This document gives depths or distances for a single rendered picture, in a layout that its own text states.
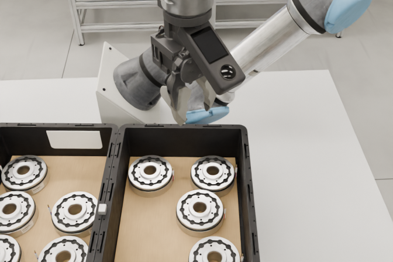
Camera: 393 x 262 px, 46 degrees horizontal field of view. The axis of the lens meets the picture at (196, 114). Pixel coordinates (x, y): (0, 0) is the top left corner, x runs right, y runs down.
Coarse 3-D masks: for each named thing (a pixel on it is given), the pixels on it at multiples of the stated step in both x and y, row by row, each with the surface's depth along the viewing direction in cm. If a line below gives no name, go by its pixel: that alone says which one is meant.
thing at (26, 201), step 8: (8, 192) 102; (16, 192) 102; (24, 192) 102; (0, 200) 101; (24, 200) 101; (32, 200) 101; (24, 208) 99; (32, 208) 99; (16, 216) 97; (24, 216) 98; (0, 224) 97; (8, 224) 97; (16, 224) 96; (24, 224) 97
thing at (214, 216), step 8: (192, 192) 102; (200, 192) 102; (208, 192) 102; (184, 200) 101; (208, 200) 101; (216, 200) 101; (184, 208) 99; (216, 208) 99; (184, 216) 98; (192, 216) 97; (208, 216) 97; (216, 216) 98; (184, 224) 96; (192, 224) 97; (200, 224) 97; (208, 224) 96
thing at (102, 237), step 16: (128, 128) 107; (144, 128) 107; (160, 128) 107; (176, 128) 107; (192, 128) 107; (208, 128) 107; (224, 128) 107; (240, 128) 107; (112, 176) 97; (112, 192) 94; (256, 224) 88; (256, 240) 86; (96, 256) 83; (256, 256) 83
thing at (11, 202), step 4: (8, 200) 100; (12, 200) 100; (16, 200) 100; (4, 204) 99; (8, 204) 100; (12, 204) 100; (16, 204) 99; (20, 204) 100; (0, 208) 98; (16, 208) 98; (20, 208) 99; (0, 212) 98; (16, 212) 98; (0, 216) 97; (4, 216) 97; (8, 216) 97; (12, 216) 97
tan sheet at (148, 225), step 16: (176, 160) 113; (192, 160) 113; (176, 176) 109; (128, 192) 106; (176, 192) 106; (128, 208) 103; (144, 208) 103; (160, 208) 103; (224, 208) 103; (128, 224) 100; (144, 224) 100; (160, 224) 100; (176, 224) 100; (224, 224) 100; (128, 240) 97; (144, 240) 97; (160, 240) 97; (176, 240) 97; (192, 240) 97; (128, 256) 94; (144, 256) 94; (160, 256) 94; (176, 256) 94; (240, 256) 94
